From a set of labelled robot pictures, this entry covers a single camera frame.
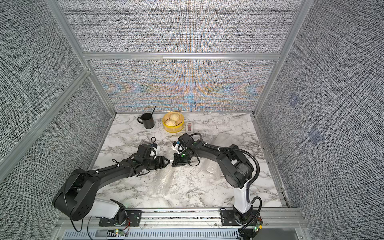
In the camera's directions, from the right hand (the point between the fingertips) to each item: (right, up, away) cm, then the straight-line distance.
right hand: (171, 162), depth 87 cm
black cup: (-20, +25, +20) cm, 37 cm away
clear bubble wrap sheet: (+22, -3, -4) cm, 23 cm away
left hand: (-2, 0, +2) cm, 3 cm away
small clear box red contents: (+10, +20, +20) cm, 30 cm away
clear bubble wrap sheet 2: (-18, -14, -3) cm, 23 cm away
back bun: (0, +28, +23) cm, 36 cm away
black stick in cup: (-19, +34, +34) cm, 52 cm away
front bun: (-3, +23, +19) cm, 30 cm away
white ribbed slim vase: (-5, -10, -8) cm, 14 cm away
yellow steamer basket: (+3, +21, +20) cm, 29 cm away
